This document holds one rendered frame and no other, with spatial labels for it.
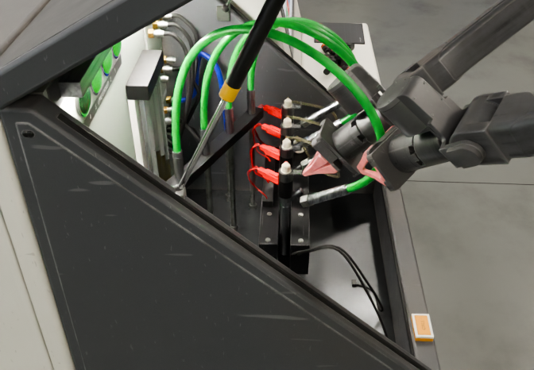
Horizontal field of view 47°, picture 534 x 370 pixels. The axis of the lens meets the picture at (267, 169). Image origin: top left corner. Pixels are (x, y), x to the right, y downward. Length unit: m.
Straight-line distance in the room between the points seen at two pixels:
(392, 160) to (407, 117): 0.11
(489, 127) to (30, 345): 0.72
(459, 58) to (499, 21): 0.08
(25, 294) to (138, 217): 0.23
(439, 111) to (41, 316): 0.62
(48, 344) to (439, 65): 0.74
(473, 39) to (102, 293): 0.68
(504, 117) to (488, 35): 0.32
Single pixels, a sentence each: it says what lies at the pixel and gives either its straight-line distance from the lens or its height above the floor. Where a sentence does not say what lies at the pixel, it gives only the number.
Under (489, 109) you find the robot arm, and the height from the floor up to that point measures 1.42.
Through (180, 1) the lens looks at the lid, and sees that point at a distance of 0.60.
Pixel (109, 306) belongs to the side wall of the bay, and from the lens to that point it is 0.91.
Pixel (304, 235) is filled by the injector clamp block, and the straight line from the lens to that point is 1.21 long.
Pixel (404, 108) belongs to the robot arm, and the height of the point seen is 1.40.
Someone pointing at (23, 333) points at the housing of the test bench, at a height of 1.07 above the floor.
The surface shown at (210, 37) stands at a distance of 0.97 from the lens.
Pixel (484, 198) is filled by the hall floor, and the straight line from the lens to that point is 3.04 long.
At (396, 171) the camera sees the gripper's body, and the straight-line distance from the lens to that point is 0.90.
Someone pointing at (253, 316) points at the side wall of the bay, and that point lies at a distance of 0.88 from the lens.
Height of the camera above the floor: 1.79
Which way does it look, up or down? 36 degrees down
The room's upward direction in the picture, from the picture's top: straight up
